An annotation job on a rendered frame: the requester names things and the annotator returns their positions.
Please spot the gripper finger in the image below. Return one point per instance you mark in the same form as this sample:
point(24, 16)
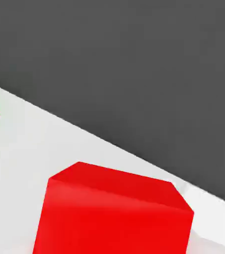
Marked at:
point(209, 247)

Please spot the small red cube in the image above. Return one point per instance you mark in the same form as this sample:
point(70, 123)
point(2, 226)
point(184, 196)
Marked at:
point(114, 218)

